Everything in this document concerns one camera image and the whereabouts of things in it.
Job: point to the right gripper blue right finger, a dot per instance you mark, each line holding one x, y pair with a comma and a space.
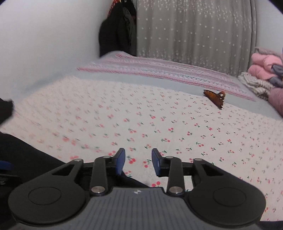
156, 159

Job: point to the mauve velvet quilt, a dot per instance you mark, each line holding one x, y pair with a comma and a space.
276, 99

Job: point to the pink folded clothing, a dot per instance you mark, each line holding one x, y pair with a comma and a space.
261, 67

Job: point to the cherry print bed sheet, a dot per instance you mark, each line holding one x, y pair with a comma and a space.
75, 118

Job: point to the grey folded garment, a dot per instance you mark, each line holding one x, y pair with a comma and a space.
276, 80

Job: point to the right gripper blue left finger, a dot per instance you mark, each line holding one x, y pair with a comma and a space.
119, 160

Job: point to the black pants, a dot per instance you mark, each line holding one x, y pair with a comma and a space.
21, 163

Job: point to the brown hair claw clip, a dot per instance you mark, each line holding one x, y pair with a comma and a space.
216, 98

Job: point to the grey star curtain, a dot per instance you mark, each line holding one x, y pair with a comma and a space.
217, 35

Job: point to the striped folded garment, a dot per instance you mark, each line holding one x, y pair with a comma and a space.
261, 88

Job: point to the black hanging clothes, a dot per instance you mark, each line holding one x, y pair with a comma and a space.
118, 31

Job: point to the pink striped blanket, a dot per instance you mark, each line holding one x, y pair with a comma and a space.
119, 62

